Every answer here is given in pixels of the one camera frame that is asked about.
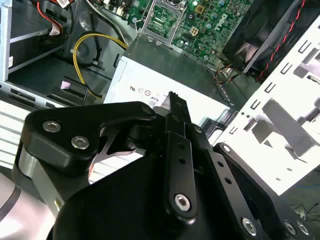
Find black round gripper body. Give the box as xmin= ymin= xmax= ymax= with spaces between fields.
xmin=53 ymin=120 xmax=240 ymax=240

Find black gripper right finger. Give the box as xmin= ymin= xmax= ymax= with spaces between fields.
xmin=177 ymin=94 xmax=316 ymax=240

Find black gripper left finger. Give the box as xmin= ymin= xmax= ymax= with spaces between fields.
xmin=21 ymin=91 xmax=198 ymax=225

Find metal socket cover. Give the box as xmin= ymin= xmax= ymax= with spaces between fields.
xmin=140 ymin=0 xmax=188 ymax=48

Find thin wire locking lever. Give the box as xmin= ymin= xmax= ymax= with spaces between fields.
xmin=132 ymin=16 xmax=142 ymax=36

